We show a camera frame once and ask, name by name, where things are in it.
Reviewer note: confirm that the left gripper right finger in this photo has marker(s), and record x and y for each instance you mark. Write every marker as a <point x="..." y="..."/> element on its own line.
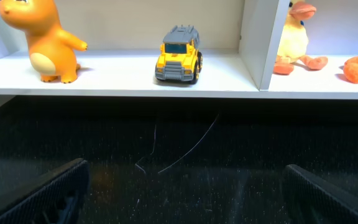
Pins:
<point x="319" y="202"/>

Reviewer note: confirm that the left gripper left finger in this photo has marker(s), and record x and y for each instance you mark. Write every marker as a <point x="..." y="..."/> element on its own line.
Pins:
<point x="36" y="199"/>

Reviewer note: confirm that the orange rubber toy figure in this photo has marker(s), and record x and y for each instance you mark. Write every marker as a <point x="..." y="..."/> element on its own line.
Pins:
<point x="47" y="40"/>

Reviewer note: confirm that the grey and yellow toy truck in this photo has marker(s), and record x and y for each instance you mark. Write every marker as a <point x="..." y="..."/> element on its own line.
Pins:
<point x="179" y="59"/>

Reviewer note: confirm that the white shelf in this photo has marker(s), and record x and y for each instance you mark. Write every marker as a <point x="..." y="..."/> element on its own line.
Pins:
<point x="120" y="71"/>

